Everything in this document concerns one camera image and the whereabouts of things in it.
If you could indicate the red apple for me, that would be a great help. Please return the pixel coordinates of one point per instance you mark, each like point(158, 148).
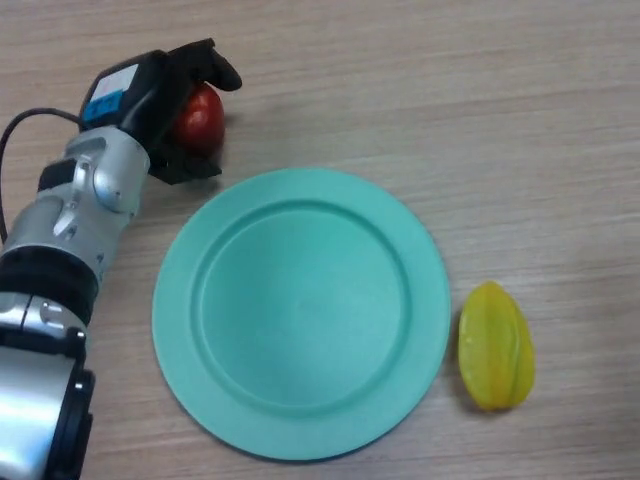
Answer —
point(205, 122)

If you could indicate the green round plate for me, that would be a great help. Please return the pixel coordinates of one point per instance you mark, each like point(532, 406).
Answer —
point(300, 315)

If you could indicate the yellow starfruit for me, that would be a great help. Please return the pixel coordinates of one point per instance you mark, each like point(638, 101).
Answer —
point(495, 350)

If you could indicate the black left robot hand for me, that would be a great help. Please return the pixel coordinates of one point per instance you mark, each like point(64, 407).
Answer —
point(142, 95)

